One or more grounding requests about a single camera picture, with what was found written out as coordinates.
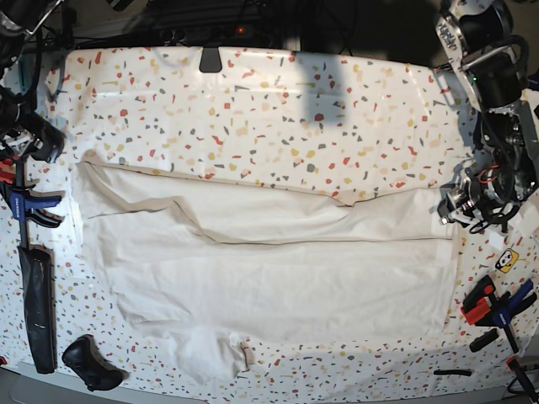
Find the black power strip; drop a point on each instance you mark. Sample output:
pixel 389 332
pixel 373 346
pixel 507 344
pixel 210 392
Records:
pixel 210 33

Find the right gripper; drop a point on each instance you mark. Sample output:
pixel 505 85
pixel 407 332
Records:
pixel 32 136

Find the blue bar clamp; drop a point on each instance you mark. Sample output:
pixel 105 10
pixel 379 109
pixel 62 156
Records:
pixel 483 308
pixel 25 204

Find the long black sleeve pouch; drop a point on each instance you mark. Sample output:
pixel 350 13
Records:
pixel 36 272

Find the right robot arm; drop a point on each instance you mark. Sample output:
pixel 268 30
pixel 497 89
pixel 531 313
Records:
pixel 21 23

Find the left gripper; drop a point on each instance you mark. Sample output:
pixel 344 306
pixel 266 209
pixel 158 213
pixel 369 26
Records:
pixel 488 198

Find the black table edge clip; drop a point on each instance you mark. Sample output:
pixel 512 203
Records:
pixel 210 60

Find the yellow cartoon face sticker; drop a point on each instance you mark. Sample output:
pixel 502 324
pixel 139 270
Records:
pixel 507 261

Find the left blue bar clamp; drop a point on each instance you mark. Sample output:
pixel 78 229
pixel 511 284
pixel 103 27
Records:
pixel 25 204

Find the white T-shirt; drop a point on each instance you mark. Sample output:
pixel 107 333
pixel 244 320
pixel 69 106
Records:
pixel 205 266

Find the small black block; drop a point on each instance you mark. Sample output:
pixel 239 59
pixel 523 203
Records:
pixel 481 342

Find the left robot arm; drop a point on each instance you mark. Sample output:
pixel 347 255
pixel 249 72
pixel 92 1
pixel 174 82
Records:
pixel 490 62

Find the right blue bar clamp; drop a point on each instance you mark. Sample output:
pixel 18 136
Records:
pixel 483 308

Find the black game controller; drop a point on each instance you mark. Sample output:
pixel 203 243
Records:
pixel 85 360

